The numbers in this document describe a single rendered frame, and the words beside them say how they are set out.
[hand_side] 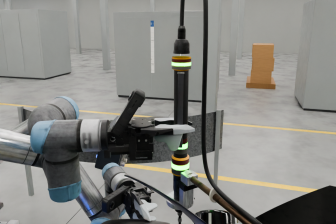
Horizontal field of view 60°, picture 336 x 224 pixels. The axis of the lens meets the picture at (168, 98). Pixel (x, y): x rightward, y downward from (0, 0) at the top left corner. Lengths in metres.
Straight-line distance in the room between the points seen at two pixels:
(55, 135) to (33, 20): 9.80
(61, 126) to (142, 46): 6.32
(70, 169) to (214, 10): 4.29
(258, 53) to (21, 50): 7.52
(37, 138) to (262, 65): 8.12
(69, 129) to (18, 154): 0.18
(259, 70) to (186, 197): 7.98
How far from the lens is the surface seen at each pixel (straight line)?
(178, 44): 0.64
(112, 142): 0.69
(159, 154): 2.63
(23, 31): 10.71
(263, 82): 8.69
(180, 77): 0.64
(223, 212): 0.81
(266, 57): 8.59
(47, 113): 1.02
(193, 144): 2.72
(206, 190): 0.65
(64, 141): 0.68
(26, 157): 0.82
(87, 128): 0.67
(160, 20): 6.79
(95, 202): 1.05
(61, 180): 0.73
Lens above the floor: 1.73
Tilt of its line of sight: 14 degrees down
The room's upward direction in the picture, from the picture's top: straight up
